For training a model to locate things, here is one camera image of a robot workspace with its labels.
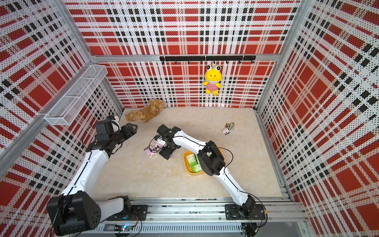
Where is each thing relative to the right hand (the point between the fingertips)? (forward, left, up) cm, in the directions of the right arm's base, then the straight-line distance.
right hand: (172, 149), depth 94 cm
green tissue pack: (-6, -13, -1) cm, 15 cm away
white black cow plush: (+16, -38, -1) cm, 41 cm away
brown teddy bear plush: (+28, +16, +8) cm, 33 cm away
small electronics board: (-41, +18, -1) cm, 45 cm away
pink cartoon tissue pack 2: (+3, +10, 0) cm, 10 cm away
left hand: (+4, +18, +18) cm, 26 cm away
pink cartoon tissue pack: (-1, +14, 0) cm, 14 cm away
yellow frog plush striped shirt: (+35, -27, +32) cm, 54 cm away
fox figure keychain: (+21, -41, -2) cm, 46 cm away
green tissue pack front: (-12, -16, 0) cm, 20 cm away
